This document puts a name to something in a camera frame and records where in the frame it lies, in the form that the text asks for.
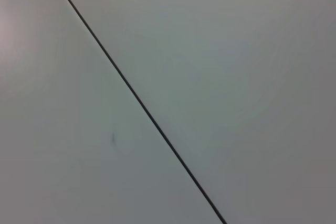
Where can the black panel joint strip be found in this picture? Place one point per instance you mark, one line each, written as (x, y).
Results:
(136, 98)

